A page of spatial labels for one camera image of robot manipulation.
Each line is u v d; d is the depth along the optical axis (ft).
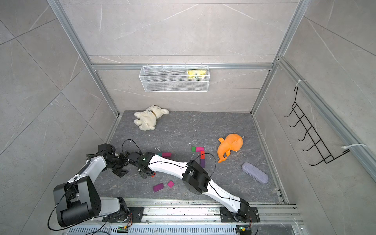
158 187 2.68
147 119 3.39
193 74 2.80
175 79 3.29
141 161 2.08
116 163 2.44
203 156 3.13
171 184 2.75
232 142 3.04
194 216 2.45
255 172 2.78
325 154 1.95
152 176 2.81
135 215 2.40
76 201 1.45
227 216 2.37
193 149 3.22
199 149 3.22
